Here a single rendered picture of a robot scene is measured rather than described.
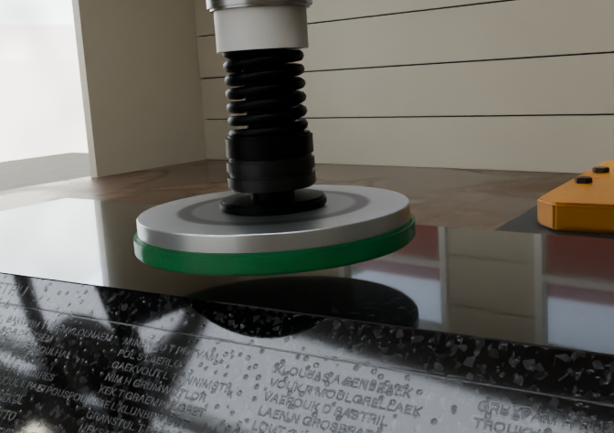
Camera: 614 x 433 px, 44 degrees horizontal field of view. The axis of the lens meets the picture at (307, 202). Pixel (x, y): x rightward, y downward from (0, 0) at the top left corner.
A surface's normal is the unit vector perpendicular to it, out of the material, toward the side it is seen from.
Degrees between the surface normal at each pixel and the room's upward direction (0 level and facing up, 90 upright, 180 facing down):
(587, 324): 0
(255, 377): 45
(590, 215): 90
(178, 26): 90
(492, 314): 0
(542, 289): 0
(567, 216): 90
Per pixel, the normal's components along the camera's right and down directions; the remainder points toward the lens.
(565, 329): -0.06, -0.98
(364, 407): -0.41, -0.58
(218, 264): -0.26, 0.18
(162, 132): 0.76, 0.06
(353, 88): -0.64, 0.17
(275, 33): 0.34, 0.14
